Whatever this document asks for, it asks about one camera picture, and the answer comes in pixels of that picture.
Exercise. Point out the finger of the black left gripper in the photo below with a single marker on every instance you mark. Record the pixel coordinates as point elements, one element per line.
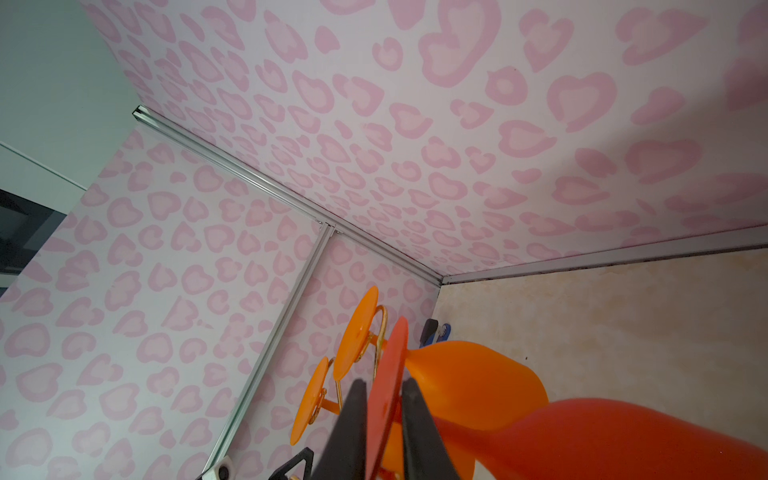
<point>298,467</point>

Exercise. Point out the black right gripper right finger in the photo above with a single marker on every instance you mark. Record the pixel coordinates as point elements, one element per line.
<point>425,455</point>

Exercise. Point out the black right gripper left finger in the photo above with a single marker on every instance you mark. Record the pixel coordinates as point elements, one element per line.
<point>344,456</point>

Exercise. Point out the red plastic wine glass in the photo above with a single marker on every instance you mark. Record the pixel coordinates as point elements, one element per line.
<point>593,438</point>

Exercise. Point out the orange wine glass front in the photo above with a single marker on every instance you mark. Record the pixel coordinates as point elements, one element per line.
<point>314,400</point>

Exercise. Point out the orange wine glass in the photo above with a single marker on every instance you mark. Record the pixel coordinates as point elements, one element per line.
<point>314,400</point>
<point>473,393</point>

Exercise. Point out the orange wine glass rear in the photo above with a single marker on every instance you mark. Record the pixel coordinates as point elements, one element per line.
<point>473,393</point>

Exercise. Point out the blue black stapler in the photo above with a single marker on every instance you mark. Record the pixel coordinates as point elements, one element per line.
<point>434,331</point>

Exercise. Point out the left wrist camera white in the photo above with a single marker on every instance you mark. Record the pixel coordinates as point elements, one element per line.
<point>222,470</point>

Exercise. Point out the gold wire glass rack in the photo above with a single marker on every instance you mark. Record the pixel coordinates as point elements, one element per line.
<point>367,328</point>

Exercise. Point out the aluminium diagonal frame bar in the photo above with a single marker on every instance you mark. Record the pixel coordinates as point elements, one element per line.
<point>226,438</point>

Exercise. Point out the aluminium frame corner post left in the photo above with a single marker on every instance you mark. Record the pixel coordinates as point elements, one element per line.
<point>274,189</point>

